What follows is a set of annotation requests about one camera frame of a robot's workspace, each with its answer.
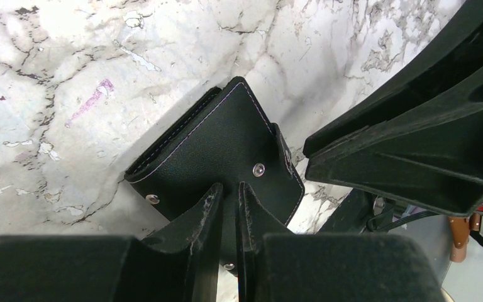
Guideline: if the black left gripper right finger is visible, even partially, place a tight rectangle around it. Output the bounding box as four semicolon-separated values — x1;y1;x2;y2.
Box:
236;182;444;301

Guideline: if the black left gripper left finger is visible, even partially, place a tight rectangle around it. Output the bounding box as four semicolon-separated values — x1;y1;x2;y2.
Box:
0;183;223;301

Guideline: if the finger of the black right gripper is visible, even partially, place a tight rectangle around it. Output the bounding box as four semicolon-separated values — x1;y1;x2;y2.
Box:
305;66;483;217
303;1;483;157

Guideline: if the black card holder wallet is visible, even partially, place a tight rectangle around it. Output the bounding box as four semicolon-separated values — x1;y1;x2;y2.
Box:
124;76;305;275

